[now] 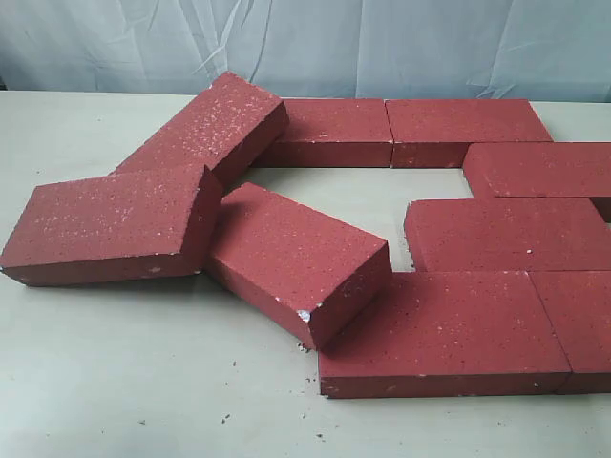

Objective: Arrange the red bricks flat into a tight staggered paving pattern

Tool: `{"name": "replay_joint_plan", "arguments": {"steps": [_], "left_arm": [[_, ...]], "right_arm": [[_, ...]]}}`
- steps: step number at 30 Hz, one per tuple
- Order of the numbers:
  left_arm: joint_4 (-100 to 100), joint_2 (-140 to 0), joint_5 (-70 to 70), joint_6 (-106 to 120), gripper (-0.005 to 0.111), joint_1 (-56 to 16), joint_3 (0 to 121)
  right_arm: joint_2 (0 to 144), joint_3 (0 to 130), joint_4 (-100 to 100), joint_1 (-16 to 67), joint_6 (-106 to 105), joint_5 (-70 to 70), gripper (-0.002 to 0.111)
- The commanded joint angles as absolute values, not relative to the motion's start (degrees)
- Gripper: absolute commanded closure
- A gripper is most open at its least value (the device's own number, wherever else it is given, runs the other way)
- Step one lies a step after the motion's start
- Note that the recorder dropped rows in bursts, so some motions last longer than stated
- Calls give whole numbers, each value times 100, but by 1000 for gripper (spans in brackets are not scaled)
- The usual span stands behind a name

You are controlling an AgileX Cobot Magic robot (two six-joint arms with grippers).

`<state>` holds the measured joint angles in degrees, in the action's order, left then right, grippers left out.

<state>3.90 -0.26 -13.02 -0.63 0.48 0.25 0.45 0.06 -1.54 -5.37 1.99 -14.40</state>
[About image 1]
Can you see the angled red brick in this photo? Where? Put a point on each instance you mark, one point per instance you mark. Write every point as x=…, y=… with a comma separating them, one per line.
x=225, y=128

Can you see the red brick back row left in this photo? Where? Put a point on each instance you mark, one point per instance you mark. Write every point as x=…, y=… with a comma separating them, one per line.
x=332, y=133

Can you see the red brick back row right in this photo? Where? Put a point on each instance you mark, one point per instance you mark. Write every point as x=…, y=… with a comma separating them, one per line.
x=437, y=133

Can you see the red brick front row large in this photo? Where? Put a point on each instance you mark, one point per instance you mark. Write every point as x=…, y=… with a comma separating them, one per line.
x=446, y=334

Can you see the red brick second row right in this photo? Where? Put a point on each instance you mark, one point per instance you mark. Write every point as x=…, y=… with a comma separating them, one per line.
x=541, y=170

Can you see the red brick third row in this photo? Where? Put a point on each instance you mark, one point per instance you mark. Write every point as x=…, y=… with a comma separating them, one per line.
x=507, y=234

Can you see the red brick front right edge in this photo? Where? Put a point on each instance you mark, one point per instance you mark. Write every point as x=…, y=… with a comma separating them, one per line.
x=577, y=304

